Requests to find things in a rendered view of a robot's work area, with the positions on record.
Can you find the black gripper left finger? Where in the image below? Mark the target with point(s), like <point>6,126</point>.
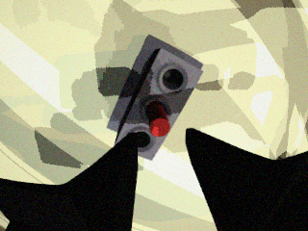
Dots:
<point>101,198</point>

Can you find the dark red peg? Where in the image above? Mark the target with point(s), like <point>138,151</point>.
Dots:
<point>158,122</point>

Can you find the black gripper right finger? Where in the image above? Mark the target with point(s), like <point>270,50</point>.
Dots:
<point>243,190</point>

